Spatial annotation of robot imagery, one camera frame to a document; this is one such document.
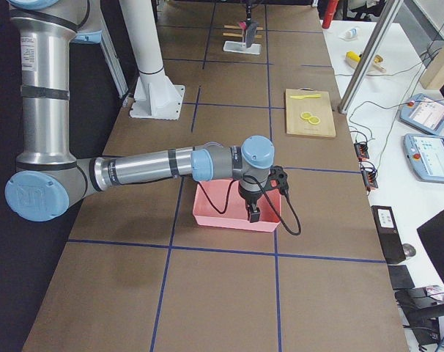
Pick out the black box device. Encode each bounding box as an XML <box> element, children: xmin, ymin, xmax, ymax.
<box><xmin>371</xmin><ymin>205</ymin><xmax>406</xmax><ymax>264</ymax></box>

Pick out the teach pendant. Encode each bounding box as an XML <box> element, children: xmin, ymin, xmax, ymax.
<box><xmin>403</xmin><ymin>133</ymin><xmax>444</xmax><ymax>183</ymax></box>
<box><xmin>399</xmin><ymin>93</ymin><xmax>444</xmax><ymax>135</ymax></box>

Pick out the white metal tray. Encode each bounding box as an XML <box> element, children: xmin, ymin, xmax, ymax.
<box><xmin>223</xmin><ymin>40</ymin><xmax>262</xmax><ymax>55</ymax></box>

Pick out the grey and pink cloth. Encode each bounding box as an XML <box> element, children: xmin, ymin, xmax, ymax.
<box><xmin>238</xmin><ymin>20</ymin><xmax>259</xmax><ymax>48</ymax></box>

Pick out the far teach pendant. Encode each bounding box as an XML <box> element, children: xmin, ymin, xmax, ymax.
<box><xmin>399</xmin><ymin>93</ymin><xmax>444</xmax><ymax>135</ymax></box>

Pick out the lemon slice back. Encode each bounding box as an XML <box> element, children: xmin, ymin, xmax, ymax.
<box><xmin>300</xmin><ymin>111</ymin><xmax>313</xmax><ymax>121</ymax></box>

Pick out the lemon slice front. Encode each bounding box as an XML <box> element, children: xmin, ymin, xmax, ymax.
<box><xmin>308</xmin><ymin>116</ymin><xmax>321</xmax><ymax>125</ymax></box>

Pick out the lemon slice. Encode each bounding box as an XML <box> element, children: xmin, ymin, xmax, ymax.
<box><xmin>308</xmin><ymin>116</ymin><xmax>321</xmax><ymax>125</ymax></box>
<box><xmin>300</xmin><ymin>111</ymin><xmax>313</xmax><ymax>121</ymax></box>

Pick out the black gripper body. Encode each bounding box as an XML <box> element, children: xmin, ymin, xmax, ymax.
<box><xmin>238</xmin><ymin>179</ymin><xmax>267</xmax><ymax>211</ymax></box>

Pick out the yellow plastic knife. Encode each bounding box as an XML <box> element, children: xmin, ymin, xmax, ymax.
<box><xmin>289</xmin><ymin>94</ymin><xmax>322</xmax><ymax>100</ymax></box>

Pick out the near teach pendant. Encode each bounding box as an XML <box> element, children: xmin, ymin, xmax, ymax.
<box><xmin>403</xmin><ymin>133</ymin><xmax>444</xmax><ymax>183</ymax></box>

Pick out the pink plastic bin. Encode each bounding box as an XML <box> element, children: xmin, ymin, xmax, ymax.
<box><xmin>193</xmin><ymin>180</ymin><xmax>280</xmax><ymax>232</ymax></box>

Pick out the aluminium frame post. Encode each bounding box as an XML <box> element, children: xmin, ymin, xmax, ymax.
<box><xmin>338</xmin><ymin>0</ymin><xmax>404</xmax><ymax>114</ymax></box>

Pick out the white support column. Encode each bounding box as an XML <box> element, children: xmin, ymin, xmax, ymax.
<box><xmin>120</xmin><ymin>0</ymin><xmax>185</xmax><ymax>120</ymax></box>

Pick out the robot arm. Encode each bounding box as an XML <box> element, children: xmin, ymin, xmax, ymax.
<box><xmin>234</xmin><ymin>0</ymin><xmax>264</xmax><ymax>21</ymax></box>
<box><xmin>4</xmin><ymin>1</ymin><xmax>275</xmax><ymax>223</ymax></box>

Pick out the red cylinder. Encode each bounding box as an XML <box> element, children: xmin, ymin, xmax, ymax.
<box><xmin>322</xmin><ymin>0</ymin><xmax>338</xmax><ymax>29</ymax></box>

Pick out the bamboo cutting board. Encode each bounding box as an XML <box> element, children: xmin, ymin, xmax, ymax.
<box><xmin>285</xmin><ymin>89</ymin><xmax>336</xmax><ymax>138</ymax></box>

